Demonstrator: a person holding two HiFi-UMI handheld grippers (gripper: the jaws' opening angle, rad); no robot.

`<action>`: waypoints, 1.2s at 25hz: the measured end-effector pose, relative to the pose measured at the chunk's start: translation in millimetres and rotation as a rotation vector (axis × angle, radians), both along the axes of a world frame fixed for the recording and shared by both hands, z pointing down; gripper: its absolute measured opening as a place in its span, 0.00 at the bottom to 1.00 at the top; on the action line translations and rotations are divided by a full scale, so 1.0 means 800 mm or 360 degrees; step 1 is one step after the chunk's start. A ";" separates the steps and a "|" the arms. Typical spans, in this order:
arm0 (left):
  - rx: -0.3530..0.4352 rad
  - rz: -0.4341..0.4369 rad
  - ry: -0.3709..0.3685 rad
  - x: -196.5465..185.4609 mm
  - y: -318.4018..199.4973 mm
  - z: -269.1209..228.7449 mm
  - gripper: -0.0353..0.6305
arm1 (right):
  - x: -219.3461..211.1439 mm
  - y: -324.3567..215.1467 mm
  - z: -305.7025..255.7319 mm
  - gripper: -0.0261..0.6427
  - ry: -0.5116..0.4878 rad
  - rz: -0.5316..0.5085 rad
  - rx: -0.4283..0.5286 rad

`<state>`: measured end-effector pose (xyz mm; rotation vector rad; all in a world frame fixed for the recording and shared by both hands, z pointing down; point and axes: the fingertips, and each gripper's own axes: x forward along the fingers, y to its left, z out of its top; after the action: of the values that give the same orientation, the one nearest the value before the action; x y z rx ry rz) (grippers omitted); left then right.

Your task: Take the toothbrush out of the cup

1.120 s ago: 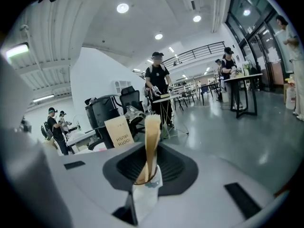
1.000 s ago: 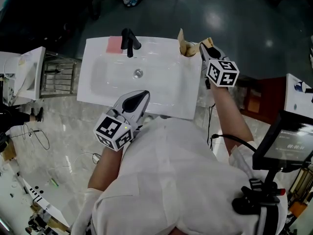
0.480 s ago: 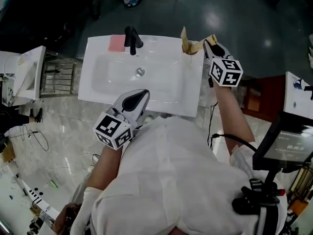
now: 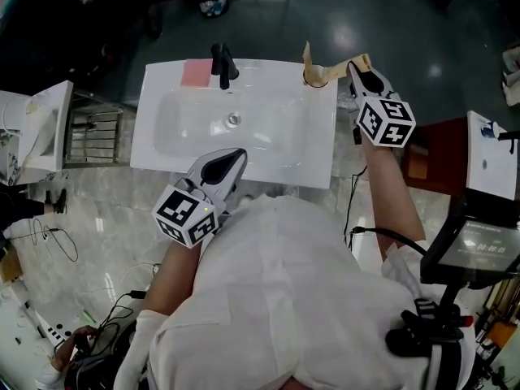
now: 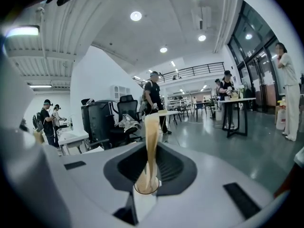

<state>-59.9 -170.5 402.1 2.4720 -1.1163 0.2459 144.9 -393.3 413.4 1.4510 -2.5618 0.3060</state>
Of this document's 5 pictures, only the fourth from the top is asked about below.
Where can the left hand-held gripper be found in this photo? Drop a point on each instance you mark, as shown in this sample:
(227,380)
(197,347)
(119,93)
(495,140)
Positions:
(185,215)

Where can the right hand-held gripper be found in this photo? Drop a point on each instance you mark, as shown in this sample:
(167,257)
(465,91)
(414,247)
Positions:
(386,122)

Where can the person's left forearm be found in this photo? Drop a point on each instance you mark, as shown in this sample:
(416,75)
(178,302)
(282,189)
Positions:
(174,274)

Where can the person's right forearm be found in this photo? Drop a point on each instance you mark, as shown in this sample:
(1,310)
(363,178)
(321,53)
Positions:
(390,193)

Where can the metal sink drain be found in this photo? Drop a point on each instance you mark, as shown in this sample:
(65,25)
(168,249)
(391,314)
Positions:
(233,119)

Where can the white ceramic sink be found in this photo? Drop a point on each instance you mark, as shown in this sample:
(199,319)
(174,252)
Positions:
(284,136)

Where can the pink sponge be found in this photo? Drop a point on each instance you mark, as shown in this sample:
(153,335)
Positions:
(196,72)

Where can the black sink faucet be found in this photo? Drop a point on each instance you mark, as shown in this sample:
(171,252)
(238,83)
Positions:
(222,65)

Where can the brown wooden cabinet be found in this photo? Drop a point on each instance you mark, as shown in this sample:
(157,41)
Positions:
(438,157)

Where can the blue mug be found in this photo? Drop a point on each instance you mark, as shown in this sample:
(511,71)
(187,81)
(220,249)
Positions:
(488,129)

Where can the person's white shirt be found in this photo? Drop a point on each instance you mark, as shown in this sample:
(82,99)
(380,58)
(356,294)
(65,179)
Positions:
(276,291)

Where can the small white sink top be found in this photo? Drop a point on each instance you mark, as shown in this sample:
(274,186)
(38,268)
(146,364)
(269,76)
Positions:
(487,165)

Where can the short black faucet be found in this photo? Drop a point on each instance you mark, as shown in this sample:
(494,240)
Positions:
(510,136)

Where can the black mesh trash bin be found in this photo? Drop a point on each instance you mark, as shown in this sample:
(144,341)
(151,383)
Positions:
(212,2)

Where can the black office chair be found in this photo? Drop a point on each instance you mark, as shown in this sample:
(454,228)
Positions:
(152,18)

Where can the white sink with marble edge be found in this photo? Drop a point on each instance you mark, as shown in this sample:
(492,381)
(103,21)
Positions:
(44,128)

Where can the black display screen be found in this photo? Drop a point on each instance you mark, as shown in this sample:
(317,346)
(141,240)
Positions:
(475,250)

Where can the white power strip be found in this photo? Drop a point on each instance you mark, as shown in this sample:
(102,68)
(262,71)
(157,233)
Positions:
(59,333)

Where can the black mount clamp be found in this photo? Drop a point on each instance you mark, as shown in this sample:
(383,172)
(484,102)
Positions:
(430,327)

